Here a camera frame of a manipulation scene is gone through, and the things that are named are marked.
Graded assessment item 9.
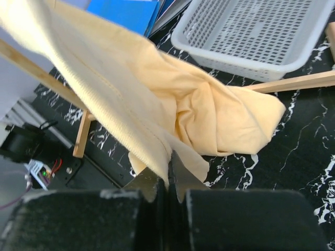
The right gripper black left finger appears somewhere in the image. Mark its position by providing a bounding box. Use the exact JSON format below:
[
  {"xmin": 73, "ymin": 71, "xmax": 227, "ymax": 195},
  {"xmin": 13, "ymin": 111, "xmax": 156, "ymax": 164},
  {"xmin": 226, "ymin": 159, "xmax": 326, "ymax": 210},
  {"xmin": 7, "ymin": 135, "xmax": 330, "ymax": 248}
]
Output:
[{"xmin": 1, "ymin": 169, "xmax": 165, "ymax": 250}]

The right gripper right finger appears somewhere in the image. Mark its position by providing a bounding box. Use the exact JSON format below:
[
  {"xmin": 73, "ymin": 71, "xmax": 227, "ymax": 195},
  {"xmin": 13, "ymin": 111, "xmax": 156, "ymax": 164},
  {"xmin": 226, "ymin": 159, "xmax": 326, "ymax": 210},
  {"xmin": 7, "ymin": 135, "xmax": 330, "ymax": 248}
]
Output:
[{"xmin": 168, "ymin": 153, "xmax": 328, "ymax": 250}]

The beige t shirt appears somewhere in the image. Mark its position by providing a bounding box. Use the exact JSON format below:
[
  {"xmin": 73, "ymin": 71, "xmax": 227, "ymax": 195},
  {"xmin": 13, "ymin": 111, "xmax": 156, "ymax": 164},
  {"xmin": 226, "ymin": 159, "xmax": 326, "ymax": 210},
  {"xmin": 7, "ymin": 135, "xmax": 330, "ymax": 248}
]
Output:
[{"xmin": 1, "ymin": 1, "xmax": 286, "ymax": 181}]

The black marbled table mat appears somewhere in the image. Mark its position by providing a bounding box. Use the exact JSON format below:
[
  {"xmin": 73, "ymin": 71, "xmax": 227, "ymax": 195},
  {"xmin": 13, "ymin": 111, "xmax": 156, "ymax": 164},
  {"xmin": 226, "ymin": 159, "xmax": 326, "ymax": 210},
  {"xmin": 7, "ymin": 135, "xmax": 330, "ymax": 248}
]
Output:
[{"xmin": 33, "ymin": 12, "xmax": 334, "ymax": 227}]

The white plastic basket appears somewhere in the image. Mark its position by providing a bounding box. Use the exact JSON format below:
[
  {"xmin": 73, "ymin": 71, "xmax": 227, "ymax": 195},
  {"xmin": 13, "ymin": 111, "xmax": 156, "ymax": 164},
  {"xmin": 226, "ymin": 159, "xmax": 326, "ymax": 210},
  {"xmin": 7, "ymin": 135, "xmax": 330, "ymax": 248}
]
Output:
[{"xmin": 171, "ymin": 0, "xmax": 334, "ymax": 82}]

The wooden clothes rack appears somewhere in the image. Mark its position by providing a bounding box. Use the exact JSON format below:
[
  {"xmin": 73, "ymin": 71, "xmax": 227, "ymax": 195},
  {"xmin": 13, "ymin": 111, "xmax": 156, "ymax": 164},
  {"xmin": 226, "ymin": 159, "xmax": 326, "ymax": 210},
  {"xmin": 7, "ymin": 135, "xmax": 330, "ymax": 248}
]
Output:
[{"xmin": 7, "ymin": 24, "xmax": 334, "ymax": 162}]

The blue folder with papers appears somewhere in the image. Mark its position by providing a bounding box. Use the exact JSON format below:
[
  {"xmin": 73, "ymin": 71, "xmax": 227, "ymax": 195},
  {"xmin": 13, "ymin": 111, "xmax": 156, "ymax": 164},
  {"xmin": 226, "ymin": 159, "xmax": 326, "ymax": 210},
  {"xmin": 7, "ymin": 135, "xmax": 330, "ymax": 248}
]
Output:
[{"xmin": 87, "ymin": 0, "xmax": 160, "ymax": 37}]

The blue upright binder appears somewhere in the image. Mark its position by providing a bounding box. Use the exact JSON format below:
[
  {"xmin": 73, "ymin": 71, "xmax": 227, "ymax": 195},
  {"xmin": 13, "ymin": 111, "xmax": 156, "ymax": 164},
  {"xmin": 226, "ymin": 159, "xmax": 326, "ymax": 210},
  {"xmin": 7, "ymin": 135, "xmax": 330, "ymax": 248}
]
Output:
[{"xmin": 144, "ymin": 0, "xmax": 191, "ymax": 38}]

